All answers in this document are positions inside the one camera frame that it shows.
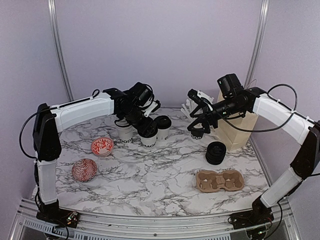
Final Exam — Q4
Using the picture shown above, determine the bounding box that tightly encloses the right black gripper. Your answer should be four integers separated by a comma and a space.
187, 96, 244, 134

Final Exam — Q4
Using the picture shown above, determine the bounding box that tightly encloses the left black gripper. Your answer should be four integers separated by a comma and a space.
121, 105, 157, 136

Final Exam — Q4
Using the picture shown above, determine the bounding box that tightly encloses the white paper coffee cup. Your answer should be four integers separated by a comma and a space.
157, 128, 170, 142

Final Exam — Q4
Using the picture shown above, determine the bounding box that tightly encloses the brown paper takeout bag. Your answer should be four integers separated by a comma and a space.
213, 77, 258, 151

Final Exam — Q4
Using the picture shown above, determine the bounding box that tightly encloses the brown cardboard cup carrier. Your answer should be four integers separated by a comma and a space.
196, 170, 245, 193

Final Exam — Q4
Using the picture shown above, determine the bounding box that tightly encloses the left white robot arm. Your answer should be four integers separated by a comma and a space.
20, 82, 161, 223

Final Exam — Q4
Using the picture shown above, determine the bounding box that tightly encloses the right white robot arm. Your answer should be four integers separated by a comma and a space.
187, 73, 320, 224

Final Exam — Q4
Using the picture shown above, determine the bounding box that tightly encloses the bundle of white wrapped straws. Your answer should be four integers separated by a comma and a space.
180, 98, 196, 120

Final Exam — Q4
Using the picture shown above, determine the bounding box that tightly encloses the black cup holding straws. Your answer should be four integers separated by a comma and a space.
190, 128, 204, 140

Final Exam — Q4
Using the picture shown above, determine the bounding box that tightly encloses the stack of white paper cups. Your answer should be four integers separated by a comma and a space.
114, 119, 133, 144

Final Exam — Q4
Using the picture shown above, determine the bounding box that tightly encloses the stack of black lids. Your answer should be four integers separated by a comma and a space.
205, 141, 227, 165

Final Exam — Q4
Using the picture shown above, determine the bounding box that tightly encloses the red floral ceramic bowl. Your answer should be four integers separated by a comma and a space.
90, 137, 115, 157

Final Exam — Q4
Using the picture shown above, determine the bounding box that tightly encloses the red geometric ceramic bowl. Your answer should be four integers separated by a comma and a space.
71, 158, 98, 182

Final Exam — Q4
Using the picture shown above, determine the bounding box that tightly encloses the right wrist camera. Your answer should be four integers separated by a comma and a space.
187, 89, 214, 108

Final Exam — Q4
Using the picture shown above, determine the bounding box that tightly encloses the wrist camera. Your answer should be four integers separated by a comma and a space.
144, 100, 161, 118
187, 89, 214, 108

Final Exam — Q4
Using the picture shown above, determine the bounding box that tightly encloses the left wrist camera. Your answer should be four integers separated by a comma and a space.
144, 100, 161, 118

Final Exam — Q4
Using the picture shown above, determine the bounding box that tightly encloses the right aluminium frame post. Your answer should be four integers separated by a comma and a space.
244, 0, 270, 88

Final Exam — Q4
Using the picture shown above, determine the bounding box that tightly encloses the aluminium frame post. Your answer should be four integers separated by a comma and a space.
244, 0, 270, 88
47, 0, 74, 102

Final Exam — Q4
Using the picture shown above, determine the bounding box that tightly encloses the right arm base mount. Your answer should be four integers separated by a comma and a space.
228, 197, 274, 230

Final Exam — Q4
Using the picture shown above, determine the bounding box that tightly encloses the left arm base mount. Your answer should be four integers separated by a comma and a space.
35, 194, 80, 229

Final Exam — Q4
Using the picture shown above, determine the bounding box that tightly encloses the left aluminium frame post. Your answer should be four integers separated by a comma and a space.
47, 0, 74, 102

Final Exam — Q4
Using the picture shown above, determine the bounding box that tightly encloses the front aluminium rail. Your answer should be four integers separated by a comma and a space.
7, 197, 305, 240

